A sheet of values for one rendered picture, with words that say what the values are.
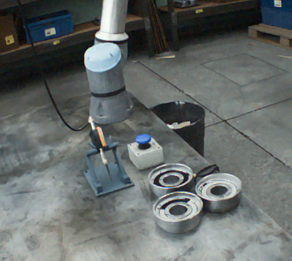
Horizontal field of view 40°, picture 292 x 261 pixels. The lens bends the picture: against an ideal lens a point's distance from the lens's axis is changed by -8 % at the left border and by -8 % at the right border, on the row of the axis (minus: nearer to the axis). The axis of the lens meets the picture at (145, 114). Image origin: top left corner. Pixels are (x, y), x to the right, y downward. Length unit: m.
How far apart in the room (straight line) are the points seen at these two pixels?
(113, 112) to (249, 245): 0.71
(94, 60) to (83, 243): 0.63
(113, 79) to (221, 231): 0.66
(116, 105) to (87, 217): 0.50
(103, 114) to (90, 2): 3.59
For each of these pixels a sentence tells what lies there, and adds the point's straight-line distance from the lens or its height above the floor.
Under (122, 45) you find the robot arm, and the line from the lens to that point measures 1.45.
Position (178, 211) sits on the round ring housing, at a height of 0.81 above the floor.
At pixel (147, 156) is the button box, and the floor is 0.83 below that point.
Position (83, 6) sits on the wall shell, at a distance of 4.88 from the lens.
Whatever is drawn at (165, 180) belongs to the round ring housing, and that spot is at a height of 0.82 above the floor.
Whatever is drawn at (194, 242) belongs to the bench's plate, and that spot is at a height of 0.80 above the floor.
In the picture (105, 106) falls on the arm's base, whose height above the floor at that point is 0.86.
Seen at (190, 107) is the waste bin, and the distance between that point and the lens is 2.36.
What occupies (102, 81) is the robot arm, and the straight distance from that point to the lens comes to 1.33.
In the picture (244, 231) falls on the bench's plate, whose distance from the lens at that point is 0.87.
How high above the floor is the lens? 1.39
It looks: 25 degrees down
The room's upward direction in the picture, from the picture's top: 8 degrees counter-clockwise
